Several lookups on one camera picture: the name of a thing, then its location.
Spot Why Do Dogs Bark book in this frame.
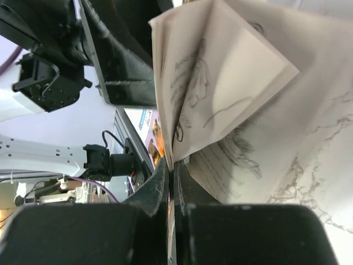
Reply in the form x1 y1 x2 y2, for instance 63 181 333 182
137 109 165 168

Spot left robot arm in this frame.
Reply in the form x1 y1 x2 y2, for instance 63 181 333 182
1 1 161 181

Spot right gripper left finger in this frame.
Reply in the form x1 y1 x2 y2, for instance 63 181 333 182
1 159 169 264

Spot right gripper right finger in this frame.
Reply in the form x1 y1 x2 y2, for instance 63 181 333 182
173 162 338 264

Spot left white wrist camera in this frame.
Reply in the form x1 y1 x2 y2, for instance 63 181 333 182
0 52 93 124

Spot Taming of the Shrew book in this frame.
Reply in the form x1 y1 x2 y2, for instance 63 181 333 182
150 1 352 264

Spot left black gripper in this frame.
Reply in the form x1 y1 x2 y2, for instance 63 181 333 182
1 0 157 108

